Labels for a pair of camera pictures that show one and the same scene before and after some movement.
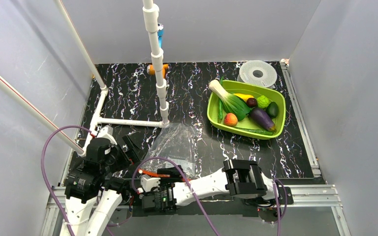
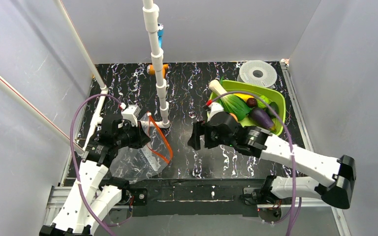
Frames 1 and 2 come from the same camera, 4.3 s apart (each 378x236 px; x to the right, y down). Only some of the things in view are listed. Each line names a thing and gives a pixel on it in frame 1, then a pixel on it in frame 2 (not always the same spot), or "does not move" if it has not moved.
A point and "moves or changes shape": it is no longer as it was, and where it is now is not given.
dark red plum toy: x=251 y=102 does not move
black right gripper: x=168 y=175 -> x=203 y=136
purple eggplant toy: x=262 y=119 does not move
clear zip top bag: x=176 y=144 moves or changes shape
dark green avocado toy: x=272 y=109 does not move
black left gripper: x=126 y=151 -> x=138 y=136
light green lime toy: x=263 y=101 does not move
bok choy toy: x=232 y=103 does not move
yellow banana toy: x=243 y=97 does not move
